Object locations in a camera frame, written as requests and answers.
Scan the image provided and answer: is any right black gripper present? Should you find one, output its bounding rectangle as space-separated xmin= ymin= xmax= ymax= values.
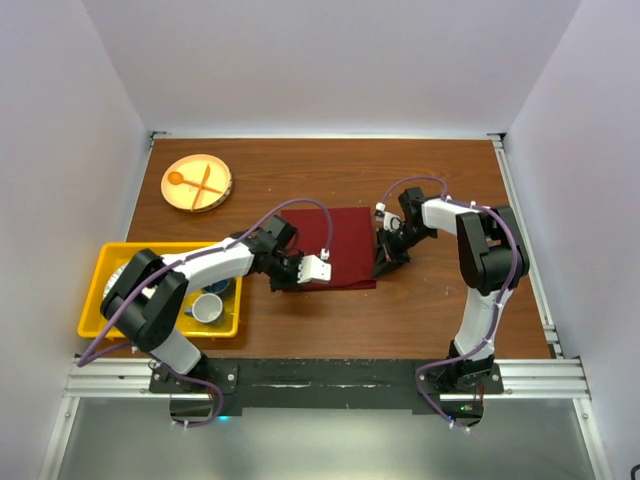
xmin=372 ymin=224 xmax=436 ymax=279

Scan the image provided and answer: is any dark red cloth napkin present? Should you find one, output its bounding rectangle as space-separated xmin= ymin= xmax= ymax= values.
xmin=281 ymin=207 xmax=376 ymax=291

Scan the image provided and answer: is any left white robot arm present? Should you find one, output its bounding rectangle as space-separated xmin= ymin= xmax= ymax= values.
xmin=100 ymin=215 xmax=331 ymax=392

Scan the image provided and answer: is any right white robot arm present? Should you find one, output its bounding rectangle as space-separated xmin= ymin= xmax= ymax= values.
xmin=372 ymin=187 xmax=530 ymax=393

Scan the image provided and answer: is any dark blue mug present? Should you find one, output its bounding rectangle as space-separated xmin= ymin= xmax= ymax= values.
xmin=202 ymin=279 xmax=231 ymax=295

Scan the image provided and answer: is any grey white mug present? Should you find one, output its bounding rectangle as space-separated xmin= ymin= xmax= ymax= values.
xmin=184 ymin=293 xmax=225 ymax=326

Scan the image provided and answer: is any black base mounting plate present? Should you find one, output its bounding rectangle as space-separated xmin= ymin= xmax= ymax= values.
xmin=149 ymin=358 xmax=504 ymax=420

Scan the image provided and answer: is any orange round plate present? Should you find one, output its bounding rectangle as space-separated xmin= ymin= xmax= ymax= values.
xmin=161 ymin=154 xmax=233 ymax=213

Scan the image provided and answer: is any orange plastic fork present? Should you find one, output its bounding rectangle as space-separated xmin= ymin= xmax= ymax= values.
xmin=190 ymin=164 xmax=211 ymax=211

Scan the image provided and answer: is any orange plastic spoon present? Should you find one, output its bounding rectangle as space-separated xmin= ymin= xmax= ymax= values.
xmin=167 ymin=171 xmax=222 ymax=194

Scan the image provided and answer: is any white paper plate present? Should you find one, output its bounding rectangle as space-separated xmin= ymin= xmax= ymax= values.
xmin=103 ymin=264 xmax=127 ymax=298

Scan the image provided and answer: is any yellow plastic bin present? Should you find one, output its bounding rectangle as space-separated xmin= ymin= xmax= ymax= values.
xmin=77 ymin=242 xmax=243 ymax=339

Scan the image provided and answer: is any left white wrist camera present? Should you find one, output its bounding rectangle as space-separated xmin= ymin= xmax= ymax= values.
xmin=297 ymin=248 xmax=332 ymax=285

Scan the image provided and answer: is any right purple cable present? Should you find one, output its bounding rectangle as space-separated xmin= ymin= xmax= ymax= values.
xmin=376 ymin=175 xmax=521 ymax=430

